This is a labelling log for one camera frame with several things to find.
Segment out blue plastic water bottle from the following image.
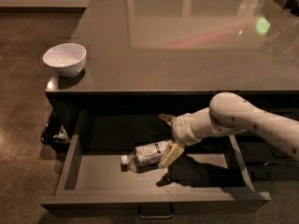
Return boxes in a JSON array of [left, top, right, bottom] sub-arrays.
[[121, 140, 170, 173]]

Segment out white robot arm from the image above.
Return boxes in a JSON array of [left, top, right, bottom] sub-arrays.
[[158, 92, 299, 168]]

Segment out black trash bin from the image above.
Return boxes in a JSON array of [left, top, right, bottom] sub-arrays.
[[41, 111, 70, 147]]

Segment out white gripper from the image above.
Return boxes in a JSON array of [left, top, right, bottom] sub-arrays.
[[158, 113, 201, 169]]

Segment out white ceramic bowl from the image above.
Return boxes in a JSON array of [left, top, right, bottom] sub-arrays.
[[43, 43, 87, 77]]

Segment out metal drawer handle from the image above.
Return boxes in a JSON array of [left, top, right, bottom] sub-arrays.
[[138, 205, 174, 219]]

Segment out open grey top drawer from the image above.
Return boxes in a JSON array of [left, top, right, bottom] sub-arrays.
[[41, 110, 271, 217]]

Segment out dark lower cabinet drawers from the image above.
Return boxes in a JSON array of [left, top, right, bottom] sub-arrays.
[[236, 94, 299, 181]]

